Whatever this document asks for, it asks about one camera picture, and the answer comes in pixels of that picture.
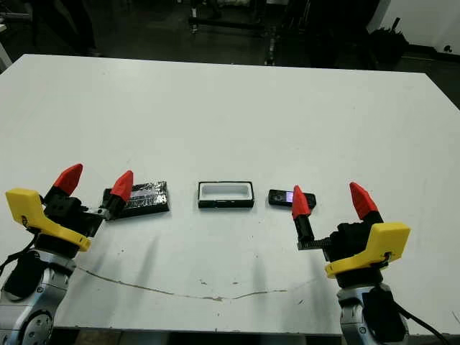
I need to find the black box base white lining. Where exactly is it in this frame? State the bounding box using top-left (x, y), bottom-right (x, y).
top-left (197, 181), bottom-right (256, 209)

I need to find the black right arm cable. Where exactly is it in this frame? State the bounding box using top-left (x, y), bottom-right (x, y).
top-left (397, 308), bottom-right (460, 345)

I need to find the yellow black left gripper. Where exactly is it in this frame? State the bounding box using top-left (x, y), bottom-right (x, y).
top-left (5, 163), bottom-right (134, 252)

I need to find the black wheeled cart frame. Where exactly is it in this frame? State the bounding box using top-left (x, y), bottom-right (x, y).
top-left (188, 0), bottom-right (274, 39)

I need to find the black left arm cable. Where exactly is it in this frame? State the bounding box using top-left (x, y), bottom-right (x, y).
top-left (0, 247), bottom-right (37, 277)

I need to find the white desk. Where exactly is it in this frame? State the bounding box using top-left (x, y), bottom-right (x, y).
top-left (0, 23), bottom-right (14, 75)

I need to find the glossy black box lid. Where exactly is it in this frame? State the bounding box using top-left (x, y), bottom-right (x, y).
top-left (102, 180), bottom-right (170, 221)

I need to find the metal post with caster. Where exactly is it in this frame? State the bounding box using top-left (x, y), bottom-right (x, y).
top-left (264, 34), bottom-right (280, 65)

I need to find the black bushy floor object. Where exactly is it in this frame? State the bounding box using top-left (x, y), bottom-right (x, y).
top-left (369, 17), bottom-right (410, 68)

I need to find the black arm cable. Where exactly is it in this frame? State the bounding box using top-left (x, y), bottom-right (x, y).
top-left (0, 247), bottom-right (37, 277)
top-left (397, 308), bottom-right (460, 345)

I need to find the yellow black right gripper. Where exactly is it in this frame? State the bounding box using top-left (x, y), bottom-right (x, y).
top-left (291, 182), bottom-right (411, 280)

